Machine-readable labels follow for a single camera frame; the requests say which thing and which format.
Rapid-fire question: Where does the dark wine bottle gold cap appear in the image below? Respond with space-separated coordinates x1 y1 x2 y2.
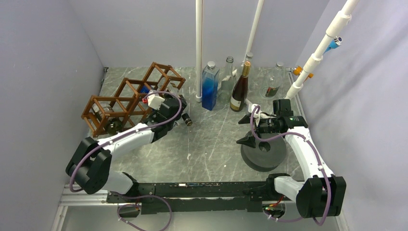
230 61 251 112

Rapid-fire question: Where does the tall clear bottle black label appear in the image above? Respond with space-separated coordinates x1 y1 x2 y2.
217 56 234 105

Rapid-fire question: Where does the dark bottle silver cap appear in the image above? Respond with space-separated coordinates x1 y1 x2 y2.
92 105 123 135

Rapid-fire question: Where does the clear bottle red black label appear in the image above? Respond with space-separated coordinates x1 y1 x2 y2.
235 52 257 77

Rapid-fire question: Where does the clear bottle black cap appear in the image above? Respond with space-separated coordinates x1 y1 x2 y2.
157 77 192 126

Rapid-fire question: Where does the blue label clear bottle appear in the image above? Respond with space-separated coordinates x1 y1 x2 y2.
139 85 151 94

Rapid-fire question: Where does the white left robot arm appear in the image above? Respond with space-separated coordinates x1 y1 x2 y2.
65 95 187 202

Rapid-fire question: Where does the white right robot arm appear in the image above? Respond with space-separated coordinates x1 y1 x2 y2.
237 99 346 226

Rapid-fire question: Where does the brown wooden wine rack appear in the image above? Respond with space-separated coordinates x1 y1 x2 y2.
81 62 186 137

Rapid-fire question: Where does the black round perforated speaker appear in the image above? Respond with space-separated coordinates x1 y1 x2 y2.
240 137 288 172

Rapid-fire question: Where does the orange clip on pipe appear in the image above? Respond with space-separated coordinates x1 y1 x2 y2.
291 66 314 78

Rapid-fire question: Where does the blue clip on pipe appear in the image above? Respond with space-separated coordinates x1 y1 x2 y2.
324 37 343 53

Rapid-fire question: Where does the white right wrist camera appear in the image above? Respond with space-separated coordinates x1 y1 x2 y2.
246 103 261 118

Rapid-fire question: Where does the clear bottle by right wall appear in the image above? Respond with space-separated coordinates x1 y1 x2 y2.
260 62 285 99

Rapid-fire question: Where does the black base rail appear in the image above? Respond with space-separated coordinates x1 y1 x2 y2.
106 180 282 215

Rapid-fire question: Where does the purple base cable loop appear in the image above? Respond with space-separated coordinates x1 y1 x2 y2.
116 195 173 231

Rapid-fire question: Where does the white PVC pipe frame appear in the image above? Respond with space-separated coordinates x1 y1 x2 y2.
196 0 358 98

